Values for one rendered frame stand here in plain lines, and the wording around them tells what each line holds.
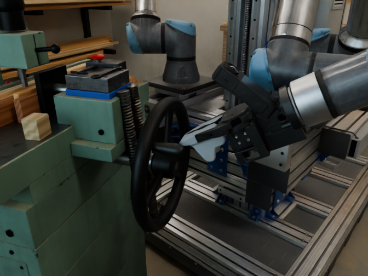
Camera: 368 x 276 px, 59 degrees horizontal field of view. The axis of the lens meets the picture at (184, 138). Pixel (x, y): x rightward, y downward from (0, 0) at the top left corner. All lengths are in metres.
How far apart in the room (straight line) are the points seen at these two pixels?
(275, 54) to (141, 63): 4.01
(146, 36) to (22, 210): 0.82
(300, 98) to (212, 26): 3.55
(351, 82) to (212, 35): 3.58
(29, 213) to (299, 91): 0.50
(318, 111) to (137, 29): 0.90
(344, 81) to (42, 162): 0.51
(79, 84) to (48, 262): 0.36
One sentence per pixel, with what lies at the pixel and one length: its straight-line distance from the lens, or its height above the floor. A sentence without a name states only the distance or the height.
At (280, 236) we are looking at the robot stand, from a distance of 1.47.
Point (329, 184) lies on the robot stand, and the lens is 1.90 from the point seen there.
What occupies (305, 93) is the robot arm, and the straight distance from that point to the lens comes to 0.49.
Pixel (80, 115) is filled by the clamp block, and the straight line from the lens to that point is 0.67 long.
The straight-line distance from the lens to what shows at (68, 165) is 0.70.
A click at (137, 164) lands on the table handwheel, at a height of 0.88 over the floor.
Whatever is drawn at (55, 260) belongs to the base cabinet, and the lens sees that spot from 0.75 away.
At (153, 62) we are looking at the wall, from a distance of 4.45.
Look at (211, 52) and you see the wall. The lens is 4.06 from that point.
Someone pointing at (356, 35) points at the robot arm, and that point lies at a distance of 0.96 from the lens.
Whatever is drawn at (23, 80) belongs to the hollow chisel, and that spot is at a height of 0.97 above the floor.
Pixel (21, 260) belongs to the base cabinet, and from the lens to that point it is 0.74.
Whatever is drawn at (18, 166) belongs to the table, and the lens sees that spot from 0.60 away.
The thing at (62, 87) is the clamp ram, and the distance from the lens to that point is 0.76.
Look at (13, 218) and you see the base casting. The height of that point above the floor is 0.78.
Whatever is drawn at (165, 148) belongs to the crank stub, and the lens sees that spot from 0.57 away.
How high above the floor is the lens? 1.15
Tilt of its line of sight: 25 degrees down
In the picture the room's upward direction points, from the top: straight up
